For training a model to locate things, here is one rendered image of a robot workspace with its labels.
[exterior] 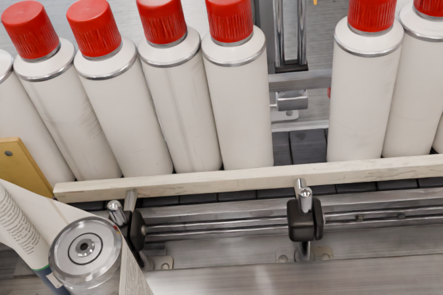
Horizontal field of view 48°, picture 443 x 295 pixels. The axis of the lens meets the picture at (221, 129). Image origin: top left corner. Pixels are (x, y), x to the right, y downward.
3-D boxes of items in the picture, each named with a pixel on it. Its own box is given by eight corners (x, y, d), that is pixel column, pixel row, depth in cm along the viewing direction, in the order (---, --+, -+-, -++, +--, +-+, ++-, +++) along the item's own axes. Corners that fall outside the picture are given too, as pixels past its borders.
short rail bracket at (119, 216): (129, 284, 49) (91, 220, 40) (136, 228, 53) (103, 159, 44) (161, 282, 49) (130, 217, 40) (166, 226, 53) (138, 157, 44)
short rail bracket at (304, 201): (290, 274, 47) (288, 207, 39) (287, 247, 49) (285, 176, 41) (324, 272, 47) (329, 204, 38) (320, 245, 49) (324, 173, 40)
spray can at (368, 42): (337, 187, 48) (355, 8, 32) (318, 147, 51) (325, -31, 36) (388, 174, 48) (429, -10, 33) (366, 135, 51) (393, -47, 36)
